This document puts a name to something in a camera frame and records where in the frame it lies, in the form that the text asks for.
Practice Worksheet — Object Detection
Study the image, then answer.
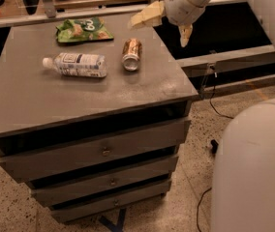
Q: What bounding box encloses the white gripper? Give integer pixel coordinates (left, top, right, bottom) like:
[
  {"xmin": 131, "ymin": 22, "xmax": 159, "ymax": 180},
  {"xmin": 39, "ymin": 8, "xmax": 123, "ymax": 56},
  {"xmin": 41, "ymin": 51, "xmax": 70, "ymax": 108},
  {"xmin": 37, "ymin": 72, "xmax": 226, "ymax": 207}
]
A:
[{"xmin": 130, "ymin": 0, "xmax": 208, "ymax": 47}]

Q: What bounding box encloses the orange soda can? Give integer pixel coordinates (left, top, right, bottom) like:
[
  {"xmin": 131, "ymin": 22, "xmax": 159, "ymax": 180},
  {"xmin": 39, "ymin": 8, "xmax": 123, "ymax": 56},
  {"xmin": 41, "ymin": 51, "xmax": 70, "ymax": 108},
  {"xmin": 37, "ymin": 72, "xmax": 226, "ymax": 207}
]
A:
[{"xmin": 122, "ymin": 38, "xmax": 142, "ymax": 72}]

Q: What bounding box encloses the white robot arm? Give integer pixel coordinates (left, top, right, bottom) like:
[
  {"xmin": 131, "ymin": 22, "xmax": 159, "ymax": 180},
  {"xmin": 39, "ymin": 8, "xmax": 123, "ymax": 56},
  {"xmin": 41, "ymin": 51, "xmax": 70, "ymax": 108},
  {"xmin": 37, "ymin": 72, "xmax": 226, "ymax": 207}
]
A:
[{"xmin": 129, "ymin": 0, "xmax": 275, "ymax": 232}]

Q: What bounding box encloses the green snack bag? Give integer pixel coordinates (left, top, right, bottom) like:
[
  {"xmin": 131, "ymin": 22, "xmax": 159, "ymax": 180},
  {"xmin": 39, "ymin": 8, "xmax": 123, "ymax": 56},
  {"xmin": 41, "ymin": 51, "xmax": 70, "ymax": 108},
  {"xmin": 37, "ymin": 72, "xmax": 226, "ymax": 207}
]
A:
[{"xmin": 56, "ymin": 17, "xmax": 114, "ymax": 44}]

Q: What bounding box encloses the clear plastic water bottle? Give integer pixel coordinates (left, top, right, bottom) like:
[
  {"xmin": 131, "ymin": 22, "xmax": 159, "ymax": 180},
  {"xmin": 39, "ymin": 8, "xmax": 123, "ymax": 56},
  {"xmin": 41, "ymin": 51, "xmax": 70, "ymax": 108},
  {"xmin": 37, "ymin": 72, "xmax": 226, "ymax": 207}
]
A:
[{"xmin": 43, "ymin": 53, "xmax": 107, "ymax": 78}]

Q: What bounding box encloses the black metal floor stand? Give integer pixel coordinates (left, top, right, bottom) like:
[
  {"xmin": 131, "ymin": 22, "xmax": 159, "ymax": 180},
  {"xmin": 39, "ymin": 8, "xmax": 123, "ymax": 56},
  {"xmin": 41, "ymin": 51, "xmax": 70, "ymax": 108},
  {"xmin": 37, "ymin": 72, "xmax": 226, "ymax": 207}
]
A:
[{"xmin": 210, "ymin": 139, "xmax": 219, "ymax": 155}]

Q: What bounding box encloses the grey drawer cabinet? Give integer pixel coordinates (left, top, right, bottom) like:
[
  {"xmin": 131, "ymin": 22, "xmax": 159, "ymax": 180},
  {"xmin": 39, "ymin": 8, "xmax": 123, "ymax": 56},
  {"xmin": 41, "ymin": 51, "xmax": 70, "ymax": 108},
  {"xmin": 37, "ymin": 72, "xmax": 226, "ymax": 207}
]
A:
[{"xmin": 0, "ymin": 14, "xmax": 196, "ymax": 212}]

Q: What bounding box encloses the middle grey drawer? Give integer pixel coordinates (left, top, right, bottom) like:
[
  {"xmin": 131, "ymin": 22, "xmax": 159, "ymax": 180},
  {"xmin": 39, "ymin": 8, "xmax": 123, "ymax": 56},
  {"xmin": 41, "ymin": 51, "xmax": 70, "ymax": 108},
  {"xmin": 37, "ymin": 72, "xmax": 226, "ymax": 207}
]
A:
[{"xmin": 31, "ymin": 155, "xmax": 178, "ymax": 207}]

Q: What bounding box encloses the grey drawer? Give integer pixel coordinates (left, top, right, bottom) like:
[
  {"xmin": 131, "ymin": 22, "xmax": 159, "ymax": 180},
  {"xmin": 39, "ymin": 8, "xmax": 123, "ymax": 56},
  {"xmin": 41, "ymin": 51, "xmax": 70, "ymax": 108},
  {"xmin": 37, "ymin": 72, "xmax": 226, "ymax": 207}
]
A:
[
  {"xmin": 0, "ymin": 118, "xmax": 189, "ymax": 183},
  {"xmin": 31, "ymin": 155, "xmax": 178, "ymax": 207},
  {"xmin": 51, "ymin": 180, "xmax": 171, "ymax": 223}
]

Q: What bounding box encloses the top grey drawer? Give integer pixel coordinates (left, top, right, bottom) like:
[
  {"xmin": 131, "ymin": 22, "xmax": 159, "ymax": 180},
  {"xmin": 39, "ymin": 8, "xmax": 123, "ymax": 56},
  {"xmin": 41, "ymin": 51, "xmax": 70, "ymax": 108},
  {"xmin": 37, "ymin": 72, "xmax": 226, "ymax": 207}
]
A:
[{"xmin": 0, "ymin": 118, "xmax": 189, "ymax": 183}]

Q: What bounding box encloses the bottom grey drawer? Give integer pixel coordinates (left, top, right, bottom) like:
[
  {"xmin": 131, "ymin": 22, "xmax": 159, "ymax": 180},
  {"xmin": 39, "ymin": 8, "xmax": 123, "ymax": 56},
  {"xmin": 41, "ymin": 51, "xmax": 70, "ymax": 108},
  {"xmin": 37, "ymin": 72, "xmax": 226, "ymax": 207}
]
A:
[{"xmin": 51, "ymin": 180, "xmax": 171, "ymax": 223}]

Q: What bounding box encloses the black hanging cable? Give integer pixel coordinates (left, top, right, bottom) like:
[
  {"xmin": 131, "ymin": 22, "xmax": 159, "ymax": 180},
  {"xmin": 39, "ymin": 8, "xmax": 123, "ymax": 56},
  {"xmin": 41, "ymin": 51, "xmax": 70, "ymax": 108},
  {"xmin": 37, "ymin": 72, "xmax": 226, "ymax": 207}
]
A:
[{"xmin": 207, "ymin": 65, "xmax": 235, "ymax": 121}]

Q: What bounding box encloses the grey metal rail frame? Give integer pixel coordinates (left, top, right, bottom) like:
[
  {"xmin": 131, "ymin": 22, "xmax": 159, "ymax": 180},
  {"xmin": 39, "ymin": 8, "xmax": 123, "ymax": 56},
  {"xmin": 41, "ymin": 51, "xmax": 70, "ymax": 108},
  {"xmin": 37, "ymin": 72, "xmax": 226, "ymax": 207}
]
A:
[{"xmin": 0, "ymin": 0, "xmax": 275, "ymax": 101}]

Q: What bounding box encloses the black floor cable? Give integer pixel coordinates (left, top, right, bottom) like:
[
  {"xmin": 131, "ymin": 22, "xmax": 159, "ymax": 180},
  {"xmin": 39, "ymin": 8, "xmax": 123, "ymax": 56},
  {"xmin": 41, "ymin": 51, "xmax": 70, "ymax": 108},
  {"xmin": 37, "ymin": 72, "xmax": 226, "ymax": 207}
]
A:
[{"xmin": 196, "ymin": 187, "xmax": 213, "ymax": 232}]

